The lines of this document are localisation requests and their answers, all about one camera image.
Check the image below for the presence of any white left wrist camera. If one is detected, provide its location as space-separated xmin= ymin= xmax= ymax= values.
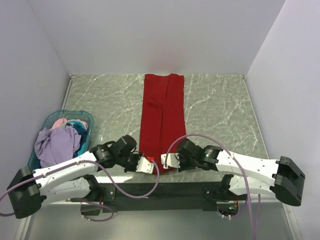
xmin=136 ymin=156 xmax=155 ymax=174

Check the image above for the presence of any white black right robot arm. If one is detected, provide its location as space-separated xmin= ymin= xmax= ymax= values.
xmin=176 ymin=139 xmax=306 ymax=207

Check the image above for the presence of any teal t-shirt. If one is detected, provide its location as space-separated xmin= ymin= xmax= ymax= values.
xmin=66 ymin=121 xmax=88 ymax=158

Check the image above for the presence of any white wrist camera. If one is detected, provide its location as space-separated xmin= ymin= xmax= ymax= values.
xmin=136 ymin=156 xmax=155 ymax=174
xmin=160 ymin=153 xmax=180 ymax=170

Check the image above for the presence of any pink t-shirt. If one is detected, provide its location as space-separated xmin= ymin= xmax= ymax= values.
xmin=51 ymin=118 xmax=68 ymax=129

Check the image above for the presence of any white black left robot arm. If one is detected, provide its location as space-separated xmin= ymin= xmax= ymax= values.
xmin=6 ymin=135 xmax=148 ymax=219

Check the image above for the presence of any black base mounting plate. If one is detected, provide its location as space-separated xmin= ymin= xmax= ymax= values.
xmin=69 ymin=181 xmax=247 ymax=216

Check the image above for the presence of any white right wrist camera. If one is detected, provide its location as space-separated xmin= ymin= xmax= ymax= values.
xmin=160 ymin=153 xmax=180 ymax=170

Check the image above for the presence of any red t-shirt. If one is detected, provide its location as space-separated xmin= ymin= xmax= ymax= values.
xmin=139 ymin=73 xmax=186 ymax=174

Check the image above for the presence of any lavender t-shirt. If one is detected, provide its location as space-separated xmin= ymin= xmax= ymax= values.
xmin=34 ymin=126 xmax=82 ymax=168

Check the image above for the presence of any teal plastic laundry basket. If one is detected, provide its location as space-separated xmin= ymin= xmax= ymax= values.
xmin=41 ymin=110 xmax=94 ymax=155

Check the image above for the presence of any aluminium frame rail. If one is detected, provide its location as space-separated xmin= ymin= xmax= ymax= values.
xmin=26 ymin=182 xmax=291 ymax=206

